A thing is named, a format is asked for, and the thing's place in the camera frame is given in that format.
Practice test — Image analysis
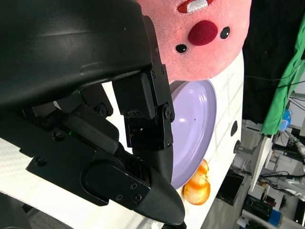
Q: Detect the black table grommet hole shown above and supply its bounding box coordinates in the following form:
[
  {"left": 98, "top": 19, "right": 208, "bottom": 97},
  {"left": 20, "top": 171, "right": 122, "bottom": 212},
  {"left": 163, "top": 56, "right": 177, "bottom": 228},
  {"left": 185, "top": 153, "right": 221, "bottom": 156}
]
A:
[{"left": 230, "top": 120, "right": 239, "bottom": 137}]

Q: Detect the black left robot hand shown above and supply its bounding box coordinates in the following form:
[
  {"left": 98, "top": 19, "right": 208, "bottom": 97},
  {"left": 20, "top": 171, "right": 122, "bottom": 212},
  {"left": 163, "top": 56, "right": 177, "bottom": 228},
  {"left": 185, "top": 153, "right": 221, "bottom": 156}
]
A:
[{"left": 0, "top": 0, "right": 186, "bottom": 227}]

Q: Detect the blue plastic box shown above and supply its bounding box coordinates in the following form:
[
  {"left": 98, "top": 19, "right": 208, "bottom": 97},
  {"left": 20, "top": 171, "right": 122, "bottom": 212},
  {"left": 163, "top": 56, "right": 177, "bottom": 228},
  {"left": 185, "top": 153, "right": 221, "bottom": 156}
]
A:
[{"left": 271, "top": 209, "right": 284, "bottom": 225}]

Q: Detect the green cloth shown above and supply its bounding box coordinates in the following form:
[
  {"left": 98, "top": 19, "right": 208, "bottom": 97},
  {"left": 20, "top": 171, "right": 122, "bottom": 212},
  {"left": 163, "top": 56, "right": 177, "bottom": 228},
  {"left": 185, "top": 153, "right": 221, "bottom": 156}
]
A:
[{"left": 260, "top": 26, "right": 305, "bottom": 135}]

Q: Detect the pink plush beaver doll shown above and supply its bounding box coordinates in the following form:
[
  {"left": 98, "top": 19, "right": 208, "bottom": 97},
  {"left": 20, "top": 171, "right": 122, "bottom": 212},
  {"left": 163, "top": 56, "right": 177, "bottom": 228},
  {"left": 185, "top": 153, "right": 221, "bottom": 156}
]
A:
[{"left": 137, "top": 0, "right": 253, "bottom": 81}]

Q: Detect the orange striped bun toy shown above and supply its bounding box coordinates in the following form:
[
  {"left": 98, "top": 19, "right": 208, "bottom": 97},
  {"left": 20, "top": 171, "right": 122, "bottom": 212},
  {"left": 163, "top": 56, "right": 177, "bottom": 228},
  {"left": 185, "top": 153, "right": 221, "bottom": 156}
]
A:
[{"left": 183, "top": 159, "right": 211, "bottom": 205}]

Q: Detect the white desk panel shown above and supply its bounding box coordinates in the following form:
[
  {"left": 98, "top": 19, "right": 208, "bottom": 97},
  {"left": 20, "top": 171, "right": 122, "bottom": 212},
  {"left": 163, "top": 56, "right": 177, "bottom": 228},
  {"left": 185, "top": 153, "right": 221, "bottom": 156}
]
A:
[{"left": 249, "top": 135, "right": 272, "bottom": 200}]

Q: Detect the black backdrop curtain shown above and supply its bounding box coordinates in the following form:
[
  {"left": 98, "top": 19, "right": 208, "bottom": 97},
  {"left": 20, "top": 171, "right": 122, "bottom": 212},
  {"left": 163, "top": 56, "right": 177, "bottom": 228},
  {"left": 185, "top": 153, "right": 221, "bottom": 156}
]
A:
[{"left": 242, "top": 0, "right": 305, "bottom": 125}]

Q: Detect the black box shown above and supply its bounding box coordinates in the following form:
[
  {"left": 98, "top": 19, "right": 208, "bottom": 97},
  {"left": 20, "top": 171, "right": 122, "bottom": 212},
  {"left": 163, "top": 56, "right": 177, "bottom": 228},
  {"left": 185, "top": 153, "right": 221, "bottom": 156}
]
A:
[{"left": 215, "top": 173, "right": 245, "bottom": 207}]

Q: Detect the purple plastic plate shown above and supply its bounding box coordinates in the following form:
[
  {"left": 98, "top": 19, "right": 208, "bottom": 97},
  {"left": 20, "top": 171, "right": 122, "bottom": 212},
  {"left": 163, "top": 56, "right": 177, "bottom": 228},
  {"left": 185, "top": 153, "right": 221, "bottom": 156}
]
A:
[{"left": 168, "top": 79, "right": 217, "bottom": 190}]

